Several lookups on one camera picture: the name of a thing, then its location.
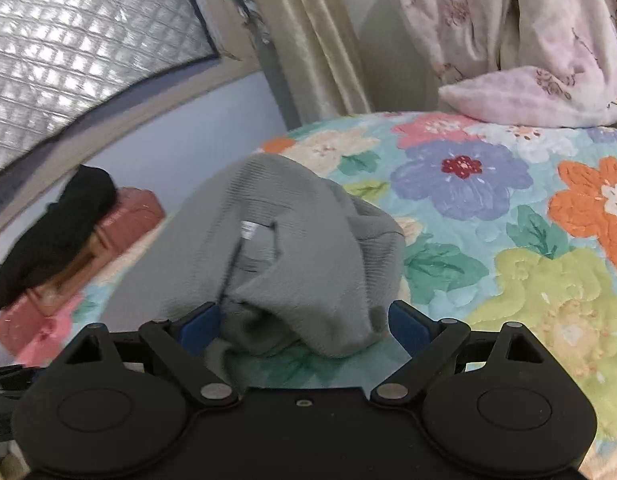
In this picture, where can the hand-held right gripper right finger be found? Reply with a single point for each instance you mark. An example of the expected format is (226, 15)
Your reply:
(406, 329)

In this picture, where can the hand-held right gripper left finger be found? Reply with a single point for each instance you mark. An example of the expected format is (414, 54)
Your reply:
(201, 329)

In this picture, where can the grey knit garment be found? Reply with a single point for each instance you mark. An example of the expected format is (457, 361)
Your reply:
(298, 210)

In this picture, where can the pink suitcase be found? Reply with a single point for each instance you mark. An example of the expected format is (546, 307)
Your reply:
(136, 210)

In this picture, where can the floral quilt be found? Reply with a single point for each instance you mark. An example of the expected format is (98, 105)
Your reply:
(488, 220)

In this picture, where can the black folded cloth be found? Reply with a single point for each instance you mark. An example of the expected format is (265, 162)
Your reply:
(53, 240)

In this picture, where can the beige curtain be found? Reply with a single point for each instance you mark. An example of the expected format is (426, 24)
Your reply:
(308, 35)

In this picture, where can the silver quilted window shade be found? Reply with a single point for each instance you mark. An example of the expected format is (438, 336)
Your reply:
(88, 35)

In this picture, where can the pink printed blanket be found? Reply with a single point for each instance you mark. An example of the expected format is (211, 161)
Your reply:
(538, 35)

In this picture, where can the grey window frame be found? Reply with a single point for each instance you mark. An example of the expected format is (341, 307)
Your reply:
(231, 25)

